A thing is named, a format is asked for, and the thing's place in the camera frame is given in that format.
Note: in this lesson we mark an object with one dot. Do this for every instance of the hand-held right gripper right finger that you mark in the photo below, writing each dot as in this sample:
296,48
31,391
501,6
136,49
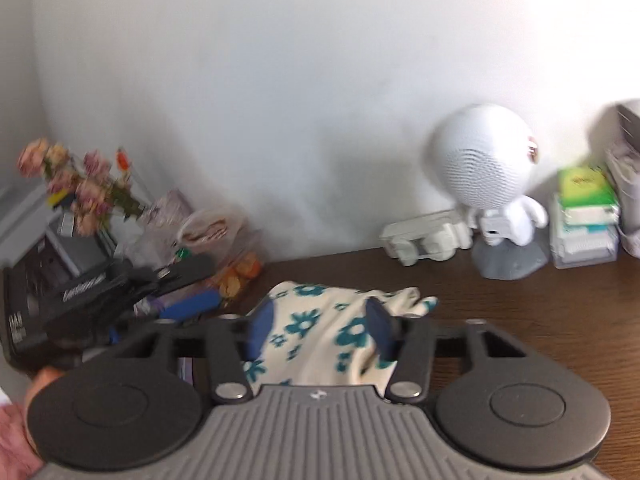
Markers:
380,327

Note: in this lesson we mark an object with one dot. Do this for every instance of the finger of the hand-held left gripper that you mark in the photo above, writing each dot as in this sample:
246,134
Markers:
195,302
175,272

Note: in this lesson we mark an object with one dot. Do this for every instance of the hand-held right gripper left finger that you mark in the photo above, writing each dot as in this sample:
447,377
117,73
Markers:
260,330

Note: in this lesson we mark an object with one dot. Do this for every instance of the teal floral cream pants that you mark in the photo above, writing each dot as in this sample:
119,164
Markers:
320,325

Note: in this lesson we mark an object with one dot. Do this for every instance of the person's left forearm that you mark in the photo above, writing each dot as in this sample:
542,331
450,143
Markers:
12,440

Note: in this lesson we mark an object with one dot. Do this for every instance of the person's left hand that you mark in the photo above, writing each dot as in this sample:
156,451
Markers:
47,375

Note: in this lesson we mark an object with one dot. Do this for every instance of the plastic snack bag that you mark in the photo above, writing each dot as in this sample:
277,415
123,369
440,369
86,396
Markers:
210,230

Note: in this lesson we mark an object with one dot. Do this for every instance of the clear plastic fruit box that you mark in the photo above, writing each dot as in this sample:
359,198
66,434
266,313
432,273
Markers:
240,270

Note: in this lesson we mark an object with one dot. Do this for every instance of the pale textured vase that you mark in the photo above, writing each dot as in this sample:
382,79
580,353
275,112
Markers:
167,210

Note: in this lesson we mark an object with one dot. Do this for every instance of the white letter ornament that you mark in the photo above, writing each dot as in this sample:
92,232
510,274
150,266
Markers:
425,240

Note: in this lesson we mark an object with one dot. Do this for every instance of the dried rose bouquet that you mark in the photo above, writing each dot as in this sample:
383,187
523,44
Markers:
85,185

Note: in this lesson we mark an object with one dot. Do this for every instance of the white robot figurine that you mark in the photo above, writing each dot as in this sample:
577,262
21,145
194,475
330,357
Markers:
475,160

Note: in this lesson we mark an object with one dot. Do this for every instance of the clear wrapped tissue pack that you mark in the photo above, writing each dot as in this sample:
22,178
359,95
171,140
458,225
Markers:
582,245

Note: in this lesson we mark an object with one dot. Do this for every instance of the green tissue pack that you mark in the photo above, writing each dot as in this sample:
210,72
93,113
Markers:
585,190

